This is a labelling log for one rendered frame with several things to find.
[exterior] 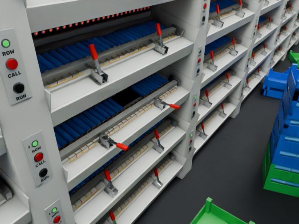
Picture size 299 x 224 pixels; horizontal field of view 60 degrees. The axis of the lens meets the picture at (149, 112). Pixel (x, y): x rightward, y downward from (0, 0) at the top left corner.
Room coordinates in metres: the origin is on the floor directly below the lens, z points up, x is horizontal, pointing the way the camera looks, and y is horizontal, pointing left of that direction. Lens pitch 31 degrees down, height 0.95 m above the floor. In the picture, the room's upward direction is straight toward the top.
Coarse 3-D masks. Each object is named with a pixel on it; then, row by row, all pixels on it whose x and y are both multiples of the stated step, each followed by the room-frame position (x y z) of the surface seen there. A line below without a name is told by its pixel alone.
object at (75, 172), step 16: (176, 80) 0.94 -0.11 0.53; (192, 80) 0.92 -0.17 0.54; (176, 96) 0.87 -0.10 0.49; (80, 112) 0.69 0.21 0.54; (144, 112) 0.75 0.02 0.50; (160, 112) 0.76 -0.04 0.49; (128, 128) 0.66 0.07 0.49; (144, 128) 0.69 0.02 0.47; (96, 144) 0.57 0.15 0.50; (128, 144) 0.64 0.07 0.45; (80, 160) 0.51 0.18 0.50; (96, 160) 0.52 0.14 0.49; (80, 176) 0.48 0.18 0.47
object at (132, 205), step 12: (168, 156) 0.94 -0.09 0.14; (180, 156) 0.94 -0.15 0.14; (156, 168) 0.81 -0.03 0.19; (168, 168) 0.89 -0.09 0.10; (180, 168) 0.90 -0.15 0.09; (144, 180) 0.79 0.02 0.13; (156, 180) 0.80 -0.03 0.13; (168, 180) 0.83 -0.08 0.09; (132, 192) 0.73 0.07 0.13; (144, 192) 0.75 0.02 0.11; (156, 192) 0.76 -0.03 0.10; (120, 204) 0.67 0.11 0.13; (132, 204) 0.69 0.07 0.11; (144, 204) 0.70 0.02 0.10; (108, 216) 0.62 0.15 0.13; (120, 216) 0.63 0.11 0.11; (132, 216) 0.64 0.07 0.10
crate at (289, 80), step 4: (292, 64) 1.04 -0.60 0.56; (296, 64) 1.04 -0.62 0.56; (292, 68) 1.03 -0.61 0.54; (296, 68) 1.03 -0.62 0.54; (292, 72) 1.03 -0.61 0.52; (296, 72) 1.04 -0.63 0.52; (288, 76) 1.04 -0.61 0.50; (292, 76) 0.97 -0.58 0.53; (296, 76) 1.04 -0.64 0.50; (288, 80) 1.02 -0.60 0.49; (292, 80) 0.95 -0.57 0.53; (288, 84) 1.00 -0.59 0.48; (292, 84) 0.93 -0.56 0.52; (296, 84) 0.87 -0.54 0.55; (292, 88) 0.91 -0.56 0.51; (296, 88) 0.86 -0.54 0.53; (292, 92) 0.89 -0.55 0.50; (296, 92) 0.86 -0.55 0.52; (292, 96) 0.87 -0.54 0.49; (296, 96) 0.86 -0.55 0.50; (292, 100) 0.87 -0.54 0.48; (296, 100) 0.86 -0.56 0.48
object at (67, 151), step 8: (160, 88) 0.86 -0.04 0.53; (168, 88) 0.88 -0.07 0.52; (176, 88) 0.91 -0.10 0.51; (152, 96) 0.81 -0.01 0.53; (136, 104) 0.75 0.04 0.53; (144, 104) 0.77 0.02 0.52; (128, 112) 0.70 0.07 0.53; (112, 120) 0.65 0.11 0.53; (120, 120) 0.67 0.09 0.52; (96, 128) 0.61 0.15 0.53; (104, 128) 0.61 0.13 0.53; (88, 136) 0.57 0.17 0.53; (96, 136) 0.59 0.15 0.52; (72, 144) 0.53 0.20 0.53; (80, 144) 0.54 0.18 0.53; (64, 152) 0.50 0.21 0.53; (72, 152) 0.52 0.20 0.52; (72, 160) 0.50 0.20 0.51
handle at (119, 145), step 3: (108, 138) 0.57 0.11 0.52; (108, 141) 0.57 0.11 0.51; (111, 141) 0.57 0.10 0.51; (114, 141) 0.57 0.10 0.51; (114, 144) 0.56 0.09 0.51; (117, 144) 0.55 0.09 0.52; (120, 144) 0.55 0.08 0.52; (123, 144) 0.55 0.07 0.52; (117, 147) 0.55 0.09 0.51; (120, 147) 0.54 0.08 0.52; (123, 147) 0.54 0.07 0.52; (126, 147) 0.54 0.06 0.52
